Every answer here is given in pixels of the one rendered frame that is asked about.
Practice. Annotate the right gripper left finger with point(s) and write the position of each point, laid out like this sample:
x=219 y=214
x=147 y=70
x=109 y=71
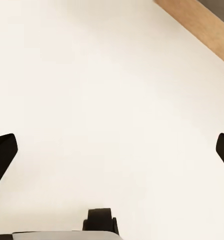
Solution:
x=8 y=150

